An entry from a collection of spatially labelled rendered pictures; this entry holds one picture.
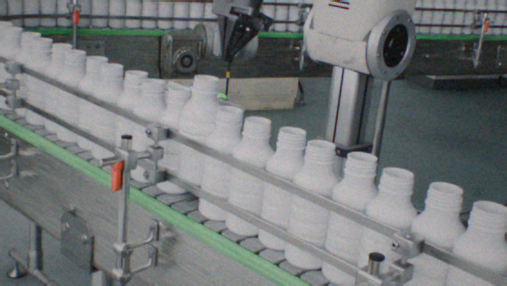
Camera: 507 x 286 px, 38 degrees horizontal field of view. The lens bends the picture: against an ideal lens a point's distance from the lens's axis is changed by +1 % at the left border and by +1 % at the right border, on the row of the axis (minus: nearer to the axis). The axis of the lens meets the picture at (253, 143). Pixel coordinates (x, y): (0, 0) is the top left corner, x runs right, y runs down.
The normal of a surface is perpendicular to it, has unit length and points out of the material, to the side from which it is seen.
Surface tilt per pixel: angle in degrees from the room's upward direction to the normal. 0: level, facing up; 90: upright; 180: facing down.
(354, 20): 90
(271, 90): 89
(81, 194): 90
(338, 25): 90
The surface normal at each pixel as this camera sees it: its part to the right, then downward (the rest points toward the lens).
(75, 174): -0.71, 0.15
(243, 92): 0.44, 0.31
